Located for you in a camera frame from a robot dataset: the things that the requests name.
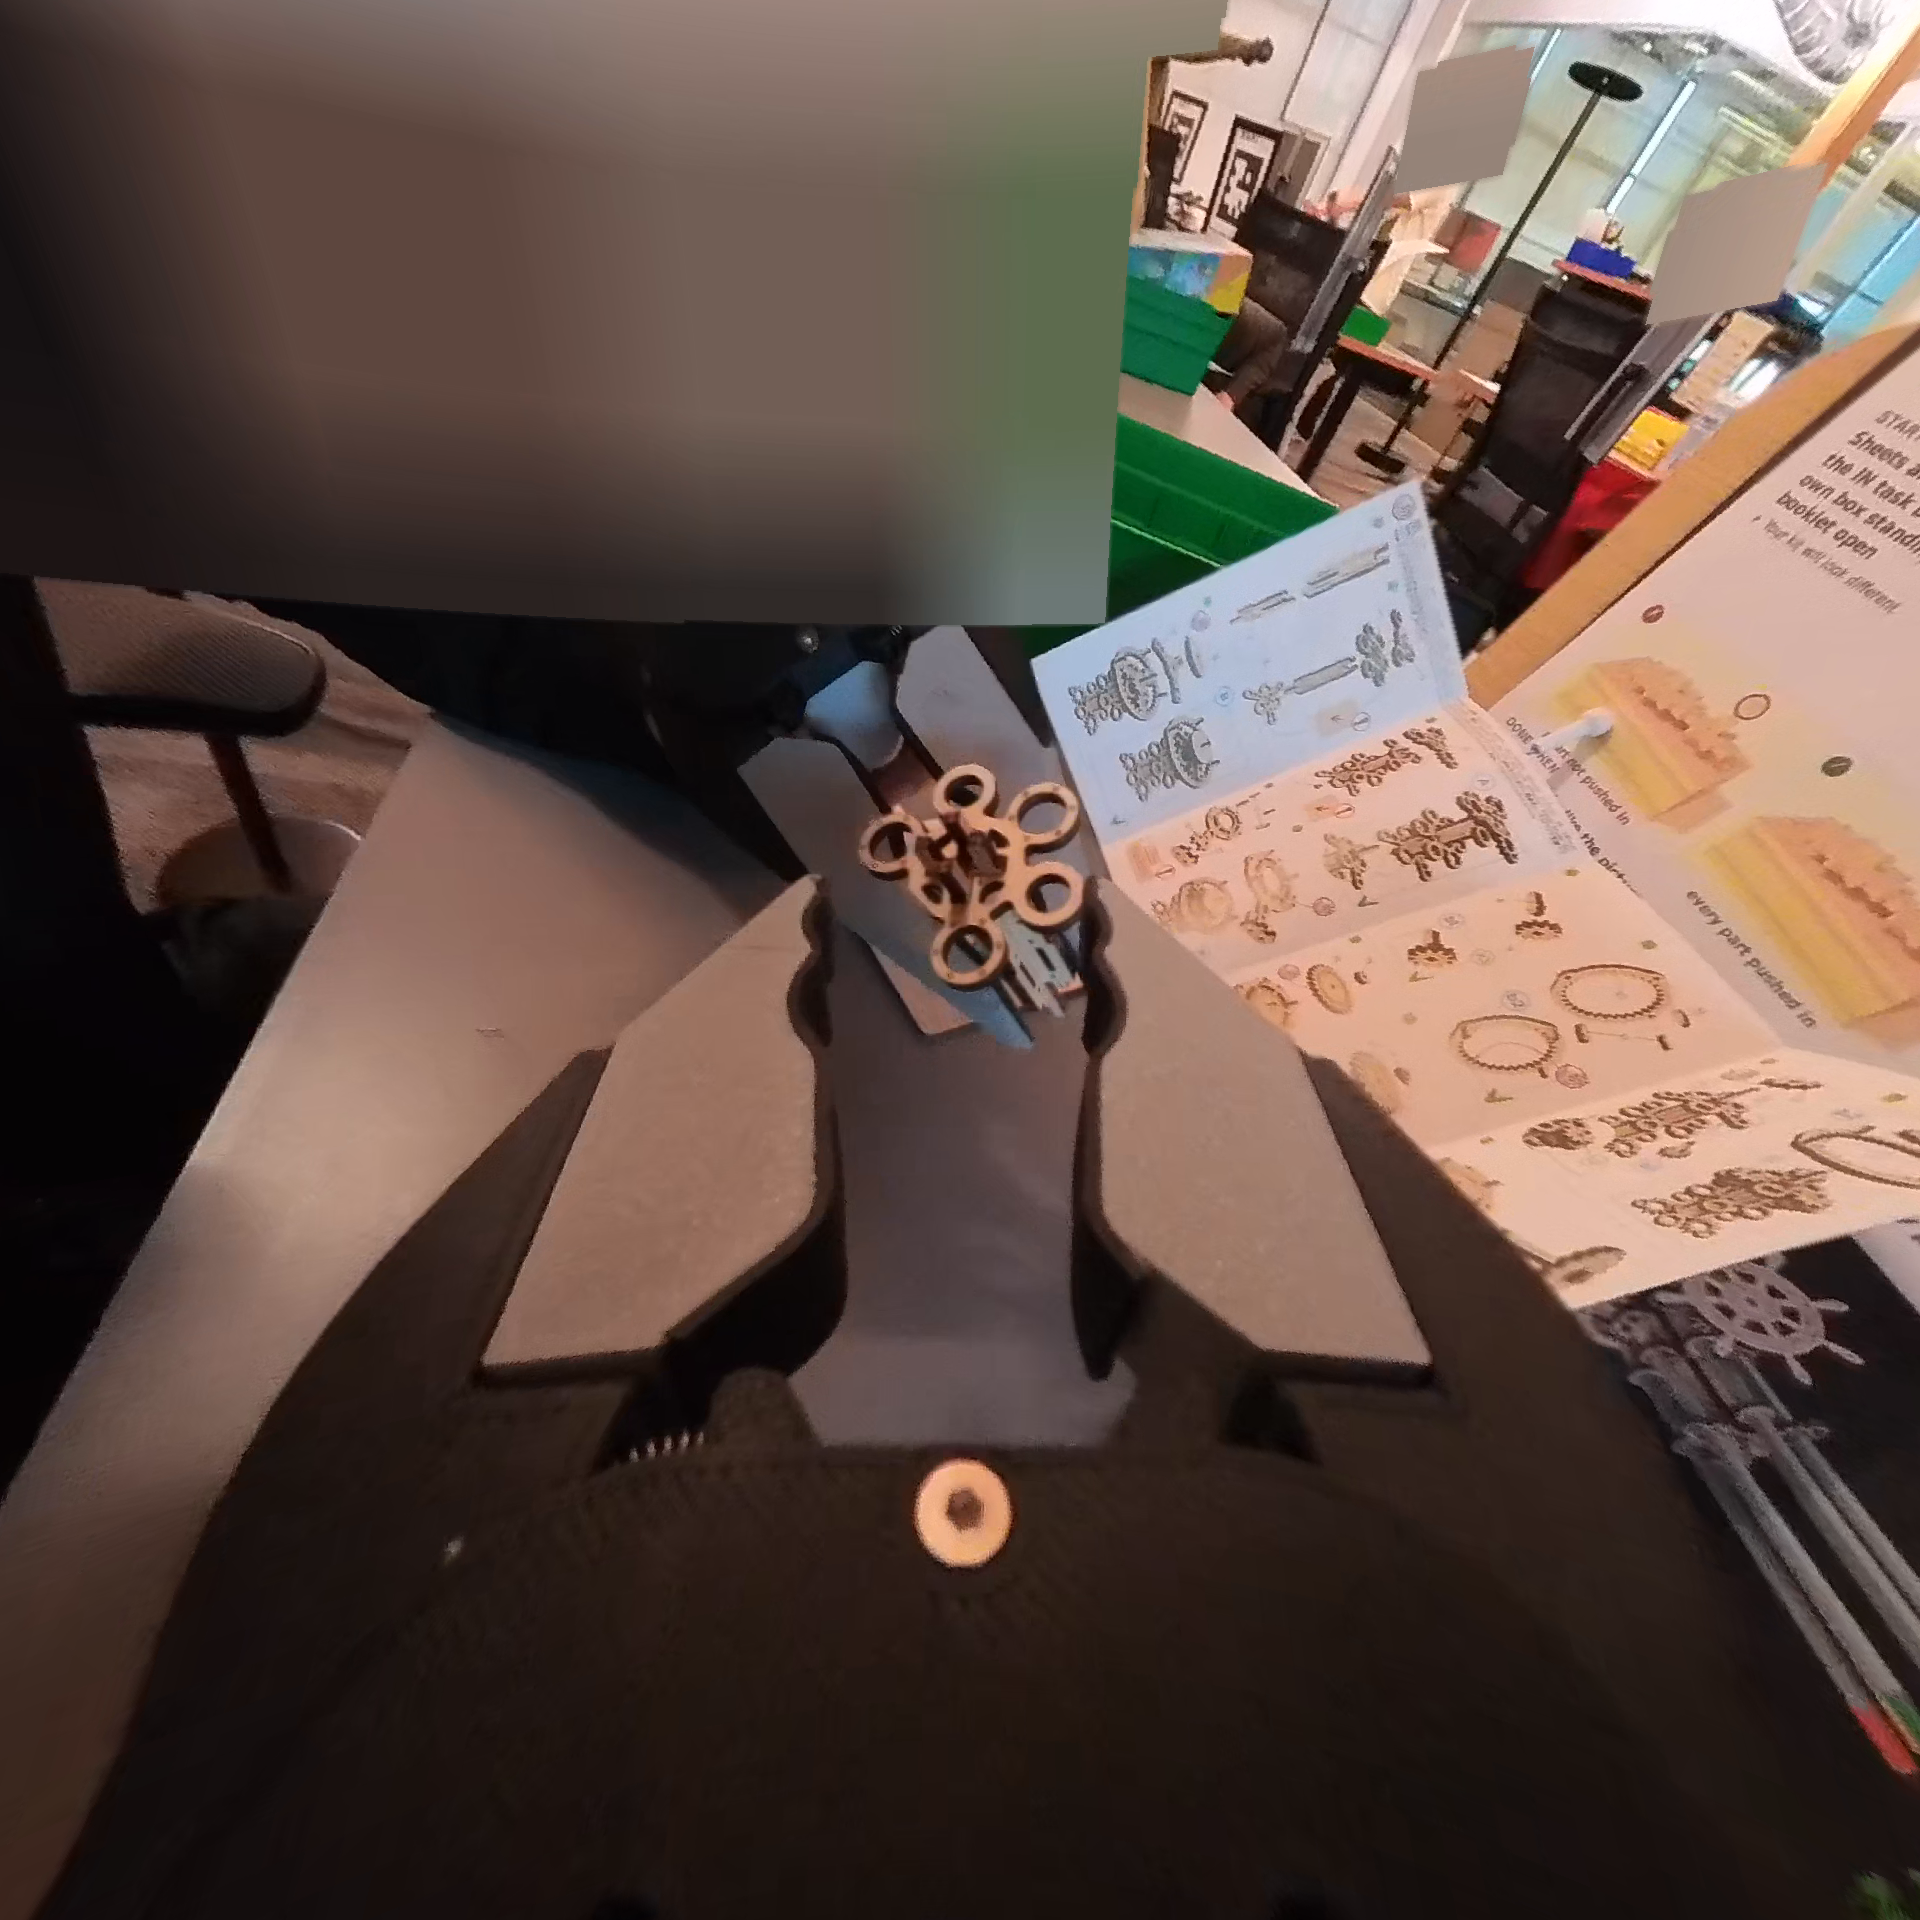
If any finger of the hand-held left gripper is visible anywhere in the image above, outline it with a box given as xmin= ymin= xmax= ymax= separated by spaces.
xmin=739 ymin=663 xmax=1039 ymax=1042
xmin=893 ymin=627 xmax=1087 ymax=1024

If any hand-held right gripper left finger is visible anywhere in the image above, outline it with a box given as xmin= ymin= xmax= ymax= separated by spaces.
xmin=478 ymin=881 xmax=851 ymax=1378

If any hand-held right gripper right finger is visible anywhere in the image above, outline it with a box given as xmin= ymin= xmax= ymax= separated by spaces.
xmin=1074 ymin=897 xmax=1438 ymax=1384

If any ringed wooden model part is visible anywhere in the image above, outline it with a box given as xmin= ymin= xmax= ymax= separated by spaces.
xmin=854 ymin=764 xmax=1085 ymax=992

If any black model kit box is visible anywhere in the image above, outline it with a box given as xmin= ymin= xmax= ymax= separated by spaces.
xmin=1573 ymin=1223 xmax=1920 ymax=1787

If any large green plastic crate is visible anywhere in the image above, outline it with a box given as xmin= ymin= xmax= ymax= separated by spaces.
xmin=1112 ymin=412 xmax=1347 ymax=619

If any folded paper instruction booklet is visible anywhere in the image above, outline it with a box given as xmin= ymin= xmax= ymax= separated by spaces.
xmin=1030 ymin=480 xmax=1920 ymax=1309

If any small green plastic crate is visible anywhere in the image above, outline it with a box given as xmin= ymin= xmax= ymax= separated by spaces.
xmin=1123 ymin=277 xmax=1251 ymax=399

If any colourful box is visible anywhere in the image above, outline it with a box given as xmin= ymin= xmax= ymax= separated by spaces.
xmin=1126 ymin=241 xmax=1258 ymax=317

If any red-topped table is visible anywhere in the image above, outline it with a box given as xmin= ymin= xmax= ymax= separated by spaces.
xmin=1303 ymin=333 xmax=1504 ymax=480

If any black office chair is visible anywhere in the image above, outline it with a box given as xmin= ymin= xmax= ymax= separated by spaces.
xmin=1430 ymin=277 xmax=1655 ymax=640

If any black floor lamp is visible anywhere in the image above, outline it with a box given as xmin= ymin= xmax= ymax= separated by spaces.
xmin=1352 ymin=59 xmax=1646 ymax=471

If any cardboard instruction board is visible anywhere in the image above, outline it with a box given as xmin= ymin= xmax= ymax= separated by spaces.
xmin=1462 ymin=323 xmax=1920 ymax=1088

